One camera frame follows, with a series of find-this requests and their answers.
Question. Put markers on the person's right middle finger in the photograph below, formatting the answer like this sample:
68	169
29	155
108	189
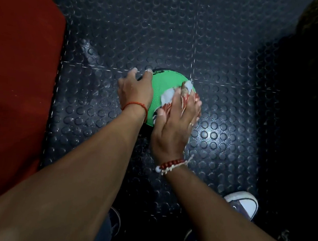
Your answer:
186	104

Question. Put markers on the grey white sneaker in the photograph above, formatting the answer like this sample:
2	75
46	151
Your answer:
115	220
244	203

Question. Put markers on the person's right thumb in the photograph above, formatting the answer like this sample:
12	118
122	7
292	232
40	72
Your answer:
160	117

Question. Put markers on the red padded mat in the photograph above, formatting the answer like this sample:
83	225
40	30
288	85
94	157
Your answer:
18	89

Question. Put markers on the person's right hand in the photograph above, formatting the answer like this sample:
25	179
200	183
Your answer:
171	136

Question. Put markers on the white red patterned cloth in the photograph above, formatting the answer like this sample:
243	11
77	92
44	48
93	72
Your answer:
167	96

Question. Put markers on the person's right forearm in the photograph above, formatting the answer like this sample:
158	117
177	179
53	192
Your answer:
217	222

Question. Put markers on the grey white right sneaker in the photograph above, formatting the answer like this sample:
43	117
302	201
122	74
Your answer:
244	203

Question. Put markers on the person's left fingers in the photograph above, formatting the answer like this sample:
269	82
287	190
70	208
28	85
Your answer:
148	75

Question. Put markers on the person's left hand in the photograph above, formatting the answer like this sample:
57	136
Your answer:
135	92

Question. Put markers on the green rubber ball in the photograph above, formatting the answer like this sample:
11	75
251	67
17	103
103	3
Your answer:
161	83

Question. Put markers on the person's left forearm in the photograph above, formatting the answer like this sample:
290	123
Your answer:
71	189

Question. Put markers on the grey white left sneaker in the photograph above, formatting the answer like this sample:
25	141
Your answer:
115	220

